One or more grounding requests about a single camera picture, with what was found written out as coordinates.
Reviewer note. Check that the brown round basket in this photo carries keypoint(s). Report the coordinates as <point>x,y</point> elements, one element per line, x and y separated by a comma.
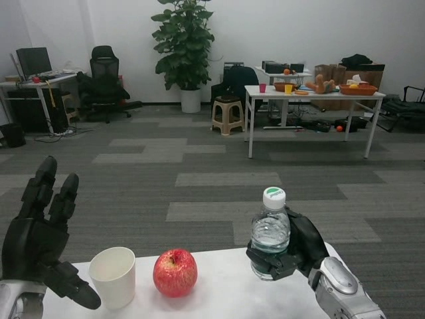
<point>279,87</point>

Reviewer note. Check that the small red cup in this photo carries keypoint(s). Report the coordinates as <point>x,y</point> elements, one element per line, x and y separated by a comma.
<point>36,79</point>

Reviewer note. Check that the yellow plastic cup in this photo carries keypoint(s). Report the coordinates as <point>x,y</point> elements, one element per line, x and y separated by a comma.
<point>289,90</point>

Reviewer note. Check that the pink plastic cup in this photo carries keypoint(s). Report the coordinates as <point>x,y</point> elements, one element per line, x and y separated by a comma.
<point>263,88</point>

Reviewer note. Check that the white tissue box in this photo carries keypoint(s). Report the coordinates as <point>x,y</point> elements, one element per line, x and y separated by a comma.
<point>357,80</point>

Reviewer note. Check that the black waste bin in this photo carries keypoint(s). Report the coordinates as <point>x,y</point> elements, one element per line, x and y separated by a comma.
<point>13,136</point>

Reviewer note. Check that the clear plastic water bottle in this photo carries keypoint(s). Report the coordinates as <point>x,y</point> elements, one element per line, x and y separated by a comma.
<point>270,229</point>

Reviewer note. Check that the black folding lounge chair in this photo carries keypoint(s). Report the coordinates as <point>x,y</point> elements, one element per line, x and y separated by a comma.
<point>401,108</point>

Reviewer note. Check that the black clothing pile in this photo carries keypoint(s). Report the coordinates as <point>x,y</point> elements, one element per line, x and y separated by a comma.
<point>357,60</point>

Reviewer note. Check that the black computer monitor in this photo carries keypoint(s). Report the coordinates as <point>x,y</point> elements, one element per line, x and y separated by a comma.
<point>34,61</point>

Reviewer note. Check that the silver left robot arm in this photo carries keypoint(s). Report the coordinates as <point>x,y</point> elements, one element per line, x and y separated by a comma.
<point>16,299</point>

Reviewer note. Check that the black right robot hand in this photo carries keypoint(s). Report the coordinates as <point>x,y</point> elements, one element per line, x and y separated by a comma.
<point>307,242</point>

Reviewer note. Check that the red apple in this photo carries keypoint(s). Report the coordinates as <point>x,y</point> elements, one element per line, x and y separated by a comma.
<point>174,274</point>

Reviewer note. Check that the black office chair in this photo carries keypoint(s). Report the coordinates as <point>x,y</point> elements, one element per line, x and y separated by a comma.
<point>104,66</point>

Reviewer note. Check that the small white table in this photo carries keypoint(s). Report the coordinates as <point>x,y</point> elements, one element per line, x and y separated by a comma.
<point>269,75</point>

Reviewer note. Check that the orange plush toy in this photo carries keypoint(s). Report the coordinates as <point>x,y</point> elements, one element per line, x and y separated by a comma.
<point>320,84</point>

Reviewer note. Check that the black computer tower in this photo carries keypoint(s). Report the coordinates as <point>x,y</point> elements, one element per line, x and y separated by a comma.
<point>30,109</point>

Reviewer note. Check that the orange rectangular basket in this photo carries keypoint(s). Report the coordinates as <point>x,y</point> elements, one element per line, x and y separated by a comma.
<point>360,90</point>

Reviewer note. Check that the potted plant in white pot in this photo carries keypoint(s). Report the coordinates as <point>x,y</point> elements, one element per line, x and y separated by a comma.
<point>184,50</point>

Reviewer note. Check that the black floor bag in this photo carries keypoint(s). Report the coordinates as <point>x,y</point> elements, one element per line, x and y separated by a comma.
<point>357,123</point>

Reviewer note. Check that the long white table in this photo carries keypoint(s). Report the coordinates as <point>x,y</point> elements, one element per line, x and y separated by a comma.
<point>315,95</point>

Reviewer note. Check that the black chair with jacket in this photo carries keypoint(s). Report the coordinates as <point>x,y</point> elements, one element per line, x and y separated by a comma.
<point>239,81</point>

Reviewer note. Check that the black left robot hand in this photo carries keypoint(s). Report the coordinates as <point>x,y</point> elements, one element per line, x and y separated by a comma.
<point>33,246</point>

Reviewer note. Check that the beige plastic stool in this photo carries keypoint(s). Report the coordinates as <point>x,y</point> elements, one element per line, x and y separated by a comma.
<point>227,113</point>

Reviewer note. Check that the white computer desk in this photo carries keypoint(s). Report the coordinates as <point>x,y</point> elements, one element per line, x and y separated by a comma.
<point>40,81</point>

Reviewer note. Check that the brown cardboard boxes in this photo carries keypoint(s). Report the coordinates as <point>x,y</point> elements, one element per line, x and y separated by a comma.
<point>375,74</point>

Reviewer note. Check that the white paper cup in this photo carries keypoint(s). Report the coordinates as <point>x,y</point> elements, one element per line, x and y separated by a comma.
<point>114,285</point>

